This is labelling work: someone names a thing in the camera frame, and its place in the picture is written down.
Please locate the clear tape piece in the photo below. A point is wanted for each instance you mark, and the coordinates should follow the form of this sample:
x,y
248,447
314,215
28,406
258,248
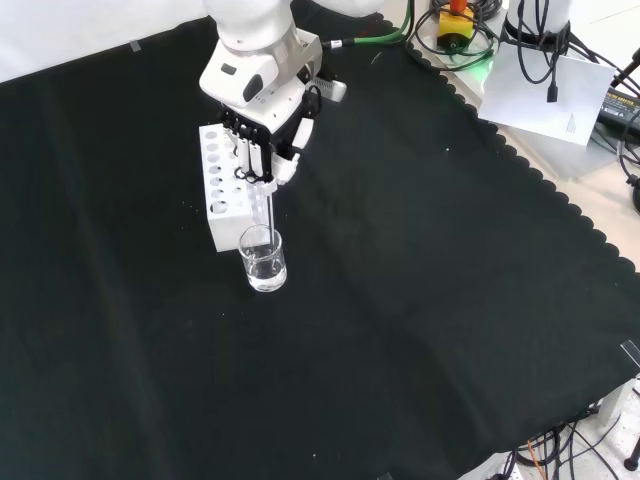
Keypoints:
x,y
631,352

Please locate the black power adapter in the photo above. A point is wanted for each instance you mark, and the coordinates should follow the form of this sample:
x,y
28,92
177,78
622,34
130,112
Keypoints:
x,y
620,107

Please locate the clear glass beaker with water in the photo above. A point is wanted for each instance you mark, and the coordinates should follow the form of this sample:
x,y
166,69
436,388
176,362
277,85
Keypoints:
x,y
267,280

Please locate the yellow stop button box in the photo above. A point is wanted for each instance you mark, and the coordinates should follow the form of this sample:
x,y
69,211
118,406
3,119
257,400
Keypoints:
x,y
455,30

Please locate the white test tube rack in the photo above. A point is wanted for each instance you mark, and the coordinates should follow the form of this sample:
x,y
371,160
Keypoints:
x,y
225,230

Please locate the black bench cloth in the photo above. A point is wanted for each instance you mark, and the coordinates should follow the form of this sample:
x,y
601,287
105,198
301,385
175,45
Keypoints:
x,y
400,300

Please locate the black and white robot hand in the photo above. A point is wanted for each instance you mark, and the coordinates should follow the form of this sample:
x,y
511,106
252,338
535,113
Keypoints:
x,y
280,120

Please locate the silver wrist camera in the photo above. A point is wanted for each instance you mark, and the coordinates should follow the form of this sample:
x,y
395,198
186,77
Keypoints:
x,y
330,89

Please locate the grey tape piece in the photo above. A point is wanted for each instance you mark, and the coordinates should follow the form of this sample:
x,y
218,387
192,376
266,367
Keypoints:
x,y
135,46

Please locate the white paper sheet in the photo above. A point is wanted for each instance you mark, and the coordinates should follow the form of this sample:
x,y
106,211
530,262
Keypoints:
x,y
525,100

